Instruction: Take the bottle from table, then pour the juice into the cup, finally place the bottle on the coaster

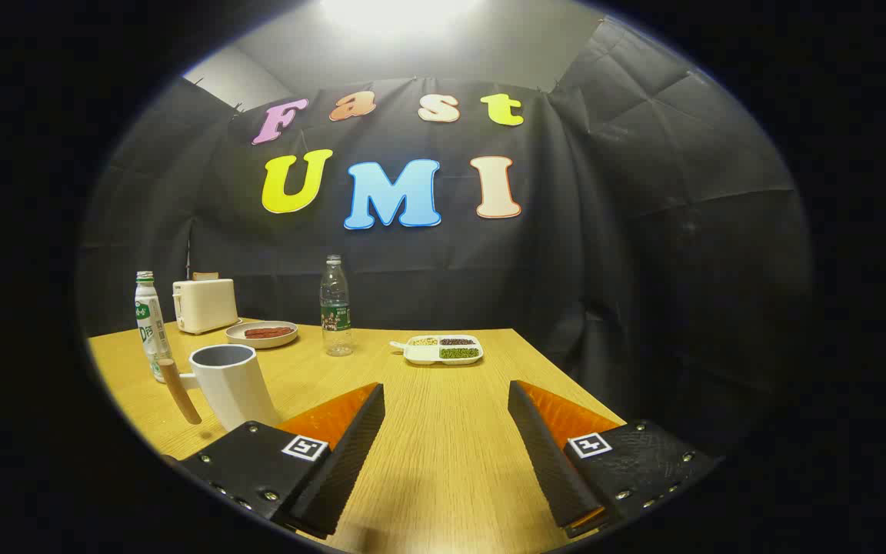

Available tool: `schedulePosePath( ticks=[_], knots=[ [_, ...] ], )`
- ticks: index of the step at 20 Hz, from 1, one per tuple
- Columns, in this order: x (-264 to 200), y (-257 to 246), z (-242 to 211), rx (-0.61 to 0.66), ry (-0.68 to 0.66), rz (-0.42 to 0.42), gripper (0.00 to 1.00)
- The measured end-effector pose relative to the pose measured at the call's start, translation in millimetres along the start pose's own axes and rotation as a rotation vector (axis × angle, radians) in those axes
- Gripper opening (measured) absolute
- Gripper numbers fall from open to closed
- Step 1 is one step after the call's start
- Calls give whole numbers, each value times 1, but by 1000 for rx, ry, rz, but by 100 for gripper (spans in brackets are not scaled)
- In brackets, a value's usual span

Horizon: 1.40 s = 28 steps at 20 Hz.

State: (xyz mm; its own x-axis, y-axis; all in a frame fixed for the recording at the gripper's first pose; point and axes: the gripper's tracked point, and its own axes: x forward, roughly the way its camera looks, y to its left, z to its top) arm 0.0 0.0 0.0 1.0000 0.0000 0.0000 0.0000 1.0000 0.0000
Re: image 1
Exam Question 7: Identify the white divided snack tray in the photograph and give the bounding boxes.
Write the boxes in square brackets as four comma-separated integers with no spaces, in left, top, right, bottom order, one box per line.
[389,334,485,365]

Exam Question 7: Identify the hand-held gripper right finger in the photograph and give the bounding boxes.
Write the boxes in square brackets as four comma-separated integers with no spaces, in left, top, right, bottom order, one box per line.
[508,380,719,539]

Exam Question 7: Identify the white juice bottle green label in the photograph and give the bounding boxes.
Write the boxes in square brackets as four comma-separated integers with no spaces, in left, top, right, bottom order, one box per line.
[135,271,175,383]

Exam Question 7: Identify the clear plastic water bottle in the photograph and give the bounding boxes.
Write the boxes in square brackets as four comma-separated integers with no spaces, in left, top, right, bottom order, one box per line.
[320,255,354,357]

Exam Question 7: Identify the cream toaster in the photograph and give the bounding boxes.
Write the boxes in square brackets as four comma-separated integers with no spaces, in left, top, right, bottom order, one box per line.
[172,277,241,335]

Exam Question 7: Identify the round beige plate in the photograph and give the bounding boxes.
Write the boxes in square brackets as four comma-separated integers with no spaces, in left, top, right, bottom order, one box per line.
[225,320,299,349]

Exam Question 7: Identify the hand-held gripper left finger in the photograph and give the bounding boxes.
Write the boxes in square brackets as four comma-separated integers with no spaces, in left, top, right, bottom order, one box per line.
[178,382,386,539]

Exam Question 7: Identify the white cup wooden handle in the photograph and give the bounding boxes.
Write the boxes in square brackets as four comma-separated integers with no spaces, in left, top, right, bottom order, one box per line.
[157,343,282,432]

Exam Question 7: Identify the wooden table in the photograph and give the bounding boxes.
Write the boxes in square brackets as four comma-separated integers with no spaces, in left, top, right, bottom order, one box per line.
[88,318,628,554]

